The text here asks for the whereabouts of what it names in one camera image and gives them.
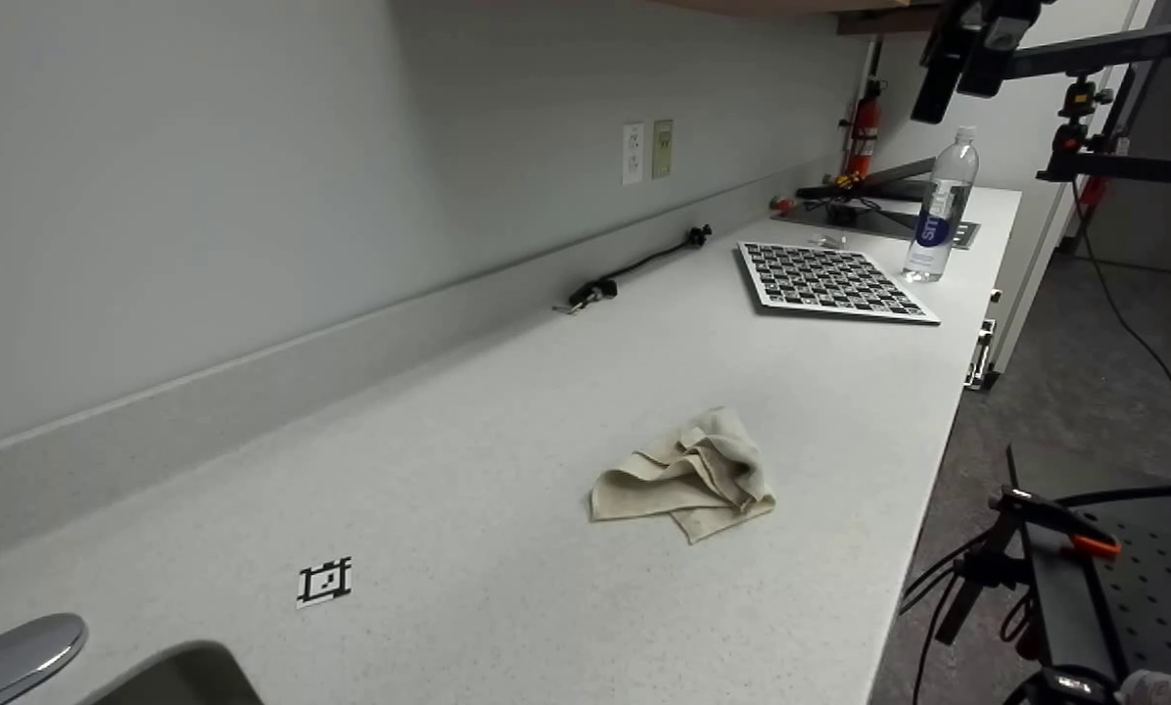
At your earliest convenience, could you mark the small black-white marker tag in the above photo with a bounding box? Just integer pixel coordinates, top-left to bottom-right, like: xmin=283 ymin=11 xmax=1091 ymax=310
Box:
xmin=299 ymin=555 xmax=354 ymax=604

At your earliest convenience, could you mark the beige cloth towel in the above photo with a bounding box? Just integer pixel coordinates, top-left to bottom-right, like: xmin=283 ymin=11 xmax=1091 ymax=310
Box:
xmin=586 ymin=408 xmax=778 ymax=545

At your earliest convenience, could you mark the black rod tool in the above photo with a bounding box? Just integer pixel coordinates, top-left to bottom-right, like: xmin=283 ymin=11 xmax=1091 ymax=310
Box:
xmin=561 ymin=225 xmax=711 ymax=312

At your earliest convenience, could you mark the black tripod with red clamp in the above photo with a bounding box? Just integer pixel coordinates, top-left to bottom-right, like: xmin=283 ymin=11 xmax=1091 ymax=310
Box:
xmin=898 ymin=465 xmax=1171 ymax=705

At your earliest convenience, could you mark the silver sink faucet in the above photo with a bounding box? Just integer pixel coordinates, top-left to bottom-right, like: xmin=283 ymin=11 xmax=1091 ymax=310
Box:
xmin=0 ymin=610 xmax=90 ymax=705

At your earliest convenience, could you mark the clear plastic water bottle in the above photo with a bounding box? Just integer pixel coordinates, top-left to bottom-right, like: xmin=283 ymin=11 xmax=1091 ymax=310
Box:
xmin=899 ymin=128 xmax=978 ymax=281

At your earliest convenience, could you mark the white wall outlet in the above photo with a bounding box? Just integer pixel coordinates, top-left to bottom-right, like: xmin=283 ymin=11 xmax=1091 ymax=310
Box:
xmin=623 ymin=126 xmax=647 ymax=186

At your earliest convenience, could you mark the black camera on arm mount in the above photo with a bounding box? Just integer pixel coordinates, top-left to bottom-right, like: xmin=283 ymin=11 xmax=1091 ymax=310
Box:
xmin=914 ymin=0 xmax=1171 ymax=126

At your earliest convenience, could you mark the checkered calibration board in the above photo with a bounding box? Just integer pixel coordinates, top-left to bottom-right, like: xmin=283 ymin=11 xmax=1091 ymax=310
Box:
xmin=736 ymin=243 xmax=935 ymax=327

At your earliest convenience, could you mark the red clamp tool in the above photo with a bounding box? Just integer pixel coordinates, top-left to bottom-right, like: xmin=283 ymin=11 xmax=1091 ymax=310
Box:
xmin=842 ymin=36 xmax=885 ymax=179

